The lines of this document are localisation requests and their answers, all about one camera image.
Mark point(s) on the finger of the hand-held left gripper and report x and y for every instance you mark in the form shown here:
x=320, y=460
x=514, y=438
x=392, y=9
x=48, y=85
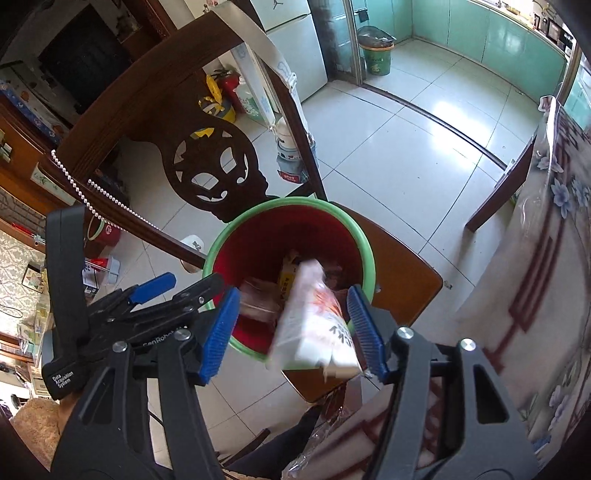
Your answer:
x=203, y=290
x=154, y=286

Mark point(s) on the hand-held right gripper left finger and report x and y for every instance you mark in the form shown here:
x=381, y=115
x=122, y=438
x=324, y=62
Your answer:
x=221, y=332

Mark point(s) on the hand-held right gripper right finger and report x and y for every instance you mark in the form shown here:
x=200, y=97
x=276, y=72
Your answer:
x=367, y=337

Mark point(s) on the pink tissue pack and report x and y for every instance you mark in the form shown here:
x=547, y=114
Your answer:
x=314, y=332

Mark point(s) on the yellow white carton box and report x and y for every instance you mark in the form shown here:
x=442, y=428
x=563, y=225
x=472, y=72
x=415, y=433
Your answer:
x=287, y=277

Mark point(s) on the red bin green rim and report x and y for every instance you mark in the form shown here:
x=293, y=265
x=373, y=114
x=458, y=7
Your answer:
x=277, y=230

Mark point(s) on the green trash bin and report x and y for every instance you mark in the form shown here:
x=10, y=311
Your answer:
x=376, y=55

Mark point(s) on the white box red print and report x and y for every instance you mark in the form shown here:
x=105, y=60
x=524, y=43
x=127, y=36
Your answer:
x=99, y=274

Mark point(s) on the cluttered shelf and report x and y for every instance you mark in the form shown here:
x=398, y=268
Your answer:
x=25, y=323

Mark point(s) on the white slipper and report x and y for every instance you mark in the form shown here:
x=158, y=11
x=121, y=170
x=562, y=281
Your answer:
x=191, y=244

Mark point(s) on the small red bucket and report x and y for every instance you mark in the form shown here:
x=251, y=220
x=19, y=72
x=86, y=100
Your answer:
x=108, y=235

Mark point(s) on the dark wooden chair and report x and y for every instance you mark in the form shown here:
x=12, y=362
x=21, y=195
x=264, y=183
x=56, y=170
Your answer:
x=401, y=272
x=498, y=194

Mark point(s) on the person's leg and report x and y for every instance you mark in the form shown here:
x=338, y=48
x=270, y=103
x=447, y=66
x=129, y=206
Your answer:
x=286, y=443

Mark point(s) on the wooden cabinet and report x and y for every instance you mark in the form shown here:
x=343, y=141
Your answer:
x=23, y=170

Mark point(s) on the white blue bottle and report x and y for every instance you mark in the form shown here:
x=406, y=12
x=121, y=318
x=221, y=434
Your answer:
x=288, y=152

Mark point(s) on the floral tablecloth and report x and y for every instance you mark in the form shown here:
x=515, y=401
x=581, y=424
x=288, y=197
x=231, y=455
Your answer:
x=531, y=286

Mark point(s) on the colourful cardboard box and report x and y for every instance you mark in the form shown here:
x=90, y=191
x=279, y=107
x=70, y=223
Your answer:
x=32, y=106

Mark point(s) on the red fire extinguisher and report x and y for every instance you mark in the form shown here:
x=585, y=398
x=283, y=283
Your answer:
x=229, y=92

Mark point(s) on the white plastic bag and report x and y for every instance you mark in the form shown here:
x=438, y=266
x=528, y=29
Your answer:
x=251, y=87

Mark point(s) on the black television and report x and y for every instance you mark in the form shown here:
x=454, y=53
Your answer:
x=83, y=60

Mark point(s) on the white cloth strip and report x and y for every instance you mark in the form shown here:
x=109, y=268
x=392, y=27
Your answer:
x=258, y=41

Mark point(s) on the white refrigerator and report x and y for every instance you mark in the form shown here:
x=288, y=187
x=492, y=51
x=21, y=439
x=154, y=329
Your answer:
x=295, y=46

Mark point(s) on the sliding glass door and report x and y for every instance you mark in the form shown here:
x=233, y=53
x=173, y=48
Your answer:
x=341, y=37

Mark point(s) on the teal kitchen cabinets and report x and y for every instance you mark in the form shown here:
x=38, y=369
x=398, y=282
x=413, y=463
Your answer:
x=485, y=32

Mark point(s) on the dark kitchen appliance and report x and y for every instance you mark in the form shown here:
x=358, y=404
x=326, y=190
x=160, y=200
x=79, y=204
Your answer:
x=554, y=30

